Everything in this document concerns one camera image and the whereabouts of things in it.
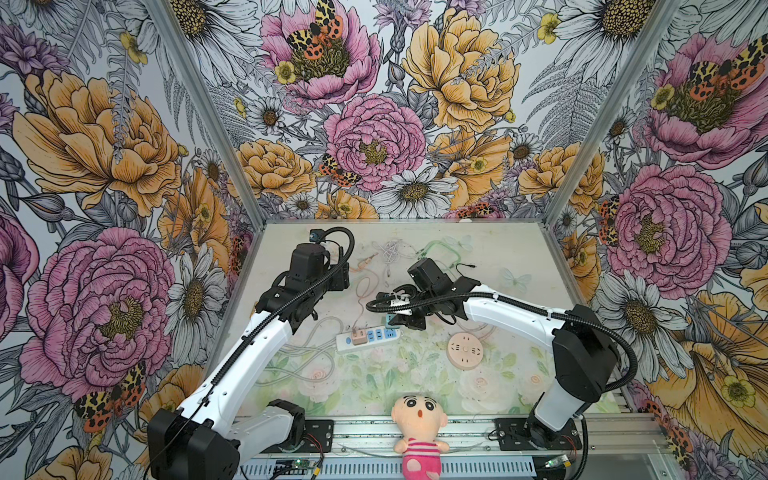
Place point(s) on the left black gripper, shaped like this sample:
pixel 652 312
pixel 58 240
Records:
pixel 340 277

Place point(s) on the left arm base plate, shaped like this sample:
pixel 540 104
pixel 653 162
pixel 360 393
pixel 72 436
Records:
pixel 318 436

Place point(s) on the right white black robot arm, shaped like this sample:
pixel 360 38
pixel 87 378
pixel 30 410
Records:
pixel 589 358

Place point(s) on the green circuit board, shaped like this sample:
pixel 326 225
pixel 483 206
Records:
pixel 294 467

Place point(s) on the plush doll pink dress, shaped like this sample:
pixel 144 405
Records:
pixel 420 419

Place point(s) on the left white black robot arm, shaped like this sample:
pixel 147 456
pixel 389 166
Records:
pixel 201 438

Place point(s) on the teal charger plug light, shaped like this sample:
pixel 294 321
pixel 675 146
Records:
pixel 390 322

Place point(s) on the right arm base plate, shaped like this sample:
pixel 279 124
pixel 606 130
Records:
pixel 528 434

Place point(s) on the white blue power strip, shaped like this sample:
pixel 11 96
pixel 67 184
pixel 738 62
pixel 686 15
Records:
pixel 378 335

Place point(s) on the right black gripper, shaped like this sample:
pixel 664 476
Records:
pixel 409 321

